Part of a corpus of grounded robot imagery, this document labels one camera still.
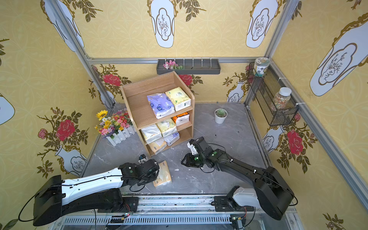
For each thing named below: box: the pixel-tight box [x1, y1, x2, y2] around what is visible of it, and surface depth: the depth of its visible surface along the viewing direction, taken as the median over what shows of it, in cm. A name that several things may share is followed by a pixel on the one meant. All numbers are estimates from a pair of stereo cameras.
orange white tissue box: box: [170, 111, 190, 127], surface depth 85 cm
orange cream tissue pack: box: [152, 160, 173, 189], surface depth 80 cm
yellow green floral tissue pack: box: [164, 86, 192, 112], surface depth 75 cm
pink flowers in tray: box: [162, 59, 184, 70], surface depth 89 cm
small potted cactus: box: [214, 108, 229, 125], surface depth 105 cm
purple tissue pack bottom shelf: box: [163, 132, 181, 147], surface depth 94 cm
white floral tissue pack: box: [141, 123, 163, 144], surface depth 78 cm
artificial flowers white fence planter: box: [94, 108, 137, 147], surface depth 91 cm
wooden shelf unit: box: [120, 71, 196, 158], surface depth 79 cm
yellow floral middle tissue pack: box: [155, 117, 178, 138], surface depth 81 cm
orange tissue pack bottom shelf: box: [148, 140, 168, 155], surface depth 91 cm
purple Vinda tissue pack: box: [146, 92, 175, 119], surface depth 73 cm
